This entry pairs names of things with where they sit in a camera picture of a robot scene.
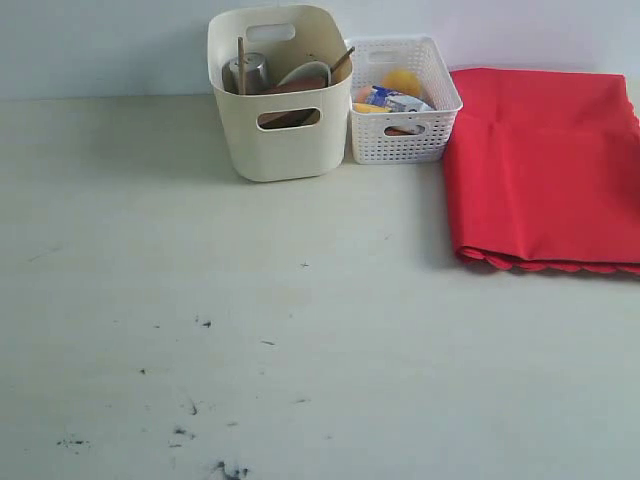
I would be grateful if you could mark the orange fried food piece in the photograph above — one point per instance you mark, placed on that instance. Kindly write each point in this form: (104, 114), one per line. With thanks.
(392, 131)

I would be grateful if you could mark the white perforated plastic basket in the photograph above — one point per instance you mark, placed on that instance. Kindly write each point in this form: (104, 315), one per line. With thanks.
(374, 57)

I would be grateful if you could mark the stainless steel cup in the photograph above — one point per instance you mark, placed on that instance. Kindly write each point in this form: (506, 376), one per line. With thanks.
(256, 79)

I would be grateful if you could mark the yellow cheese wedge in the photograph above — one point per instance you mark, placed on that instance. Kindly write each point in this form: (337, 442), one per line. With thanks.
(369, 108)

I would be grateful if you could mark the brown wooden plate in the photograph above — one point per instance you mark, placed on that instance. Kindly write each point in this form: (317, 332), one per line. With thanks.
(293, 118)

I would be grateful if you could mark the red table cloth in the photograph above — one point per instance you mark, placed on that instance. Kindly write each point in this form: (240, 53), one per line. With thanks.
(542, 171)

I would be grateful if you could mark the large cream plastic bin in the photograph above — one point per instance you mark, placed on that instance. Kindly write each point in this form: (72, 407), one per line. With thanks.
(288, 36)

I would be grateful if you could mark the wooden chopstick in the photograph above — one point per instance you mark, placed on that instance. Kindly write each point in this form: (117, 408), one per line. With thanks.
(241, 81)
(342, 59)

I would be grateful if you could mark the yellow lemon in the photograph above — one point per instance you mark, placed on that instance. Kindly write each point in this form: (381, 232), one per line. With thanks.
(403, 81)

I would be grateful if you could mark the pale green bowl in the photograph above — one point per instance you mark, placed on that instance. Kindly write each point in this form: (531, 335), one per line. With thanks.
(315, 70)

